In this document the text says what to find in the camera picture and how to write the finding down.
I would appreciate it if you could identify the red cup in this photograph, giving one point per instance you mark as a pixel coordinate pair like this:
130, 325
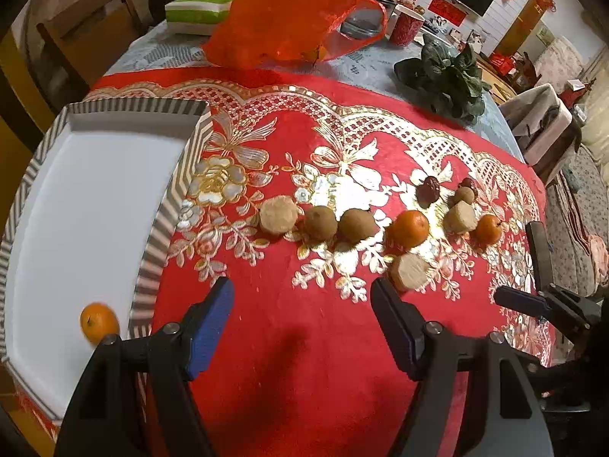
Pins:
407, 28

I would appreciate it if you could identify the dark glass bowl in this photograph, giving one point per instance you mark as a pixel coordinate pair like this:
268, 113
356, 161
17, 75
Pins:
361, 27

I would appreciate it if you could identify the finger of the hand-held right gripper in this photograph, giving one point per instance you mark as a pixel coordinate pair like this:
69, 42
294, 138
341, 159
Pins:
540, 250
518, 299

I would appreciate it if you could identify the red wall decoration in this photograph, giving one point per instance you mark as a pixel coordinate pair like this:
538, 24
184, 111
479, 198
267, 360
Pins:
447, 10

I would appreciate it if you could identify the chair with grey cloth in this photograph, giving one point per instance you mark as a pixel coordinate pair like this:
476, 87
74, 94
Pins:
537, 119

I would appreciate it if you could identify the white tray with striped rim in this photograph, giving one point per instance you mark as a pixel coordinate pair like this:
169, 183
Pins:
85, 200

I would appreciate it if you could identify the dark red date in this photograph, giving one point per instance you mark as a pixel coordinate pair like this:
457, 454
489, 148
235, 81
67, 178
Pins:
468, 183
429, 190

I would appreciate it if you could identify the yellow wooden door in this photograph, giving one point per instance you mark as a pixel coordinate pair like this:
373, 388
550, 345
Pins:
12, 104

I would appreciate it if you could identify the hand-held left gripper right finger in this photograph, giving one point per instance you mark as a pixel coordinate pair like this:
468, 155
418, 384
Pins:
396, 326

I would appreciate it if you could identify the floral sofa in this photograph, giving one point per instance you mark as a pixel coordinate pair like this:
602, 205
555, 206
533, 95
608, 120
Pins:
561, 62

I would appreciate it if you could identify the red plastic bag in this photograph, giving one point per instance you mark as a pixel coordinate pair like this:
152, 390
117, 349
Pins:
285, 9

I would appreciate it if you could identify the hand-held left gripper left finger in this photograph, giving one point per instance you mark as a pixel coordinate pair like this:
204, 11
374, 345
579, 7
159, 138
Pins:
209, 331

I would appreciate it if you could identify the green white tissue pack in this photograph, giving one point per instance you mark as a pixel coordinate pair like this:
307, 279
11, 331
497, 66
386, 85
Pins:
200, 9

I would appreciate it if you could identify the brown wooden door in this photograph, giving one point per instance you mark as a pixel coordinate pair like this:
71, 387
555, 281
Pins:
521, 24

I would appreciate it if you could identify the blue-grey floral tablecloth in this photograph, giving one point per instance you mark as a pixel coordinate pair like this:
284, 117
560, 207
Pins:
361, 66

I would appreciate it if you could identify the red gold-patterned tablecloth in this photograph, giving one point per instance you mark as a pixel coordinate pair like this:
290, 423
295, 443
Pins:
266, 295

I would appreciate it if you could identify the brown kiwi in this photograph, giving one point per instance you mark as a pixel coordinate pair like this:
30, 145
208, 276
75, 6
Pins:
320, 221
358, 224

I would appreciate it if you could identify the wooden chair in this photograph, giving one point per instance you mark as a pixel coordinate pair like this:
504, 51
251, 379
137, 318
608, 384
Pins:
85, 47

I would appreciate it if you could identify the green leafy vegetable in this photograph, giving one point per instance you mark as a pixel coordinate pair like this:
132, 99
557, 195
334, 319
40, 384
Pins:
442, 76

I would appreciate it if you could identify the small mandarin orange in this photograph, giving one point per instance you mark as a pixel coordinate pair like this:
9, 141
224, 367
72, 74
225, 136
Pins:
488, 229

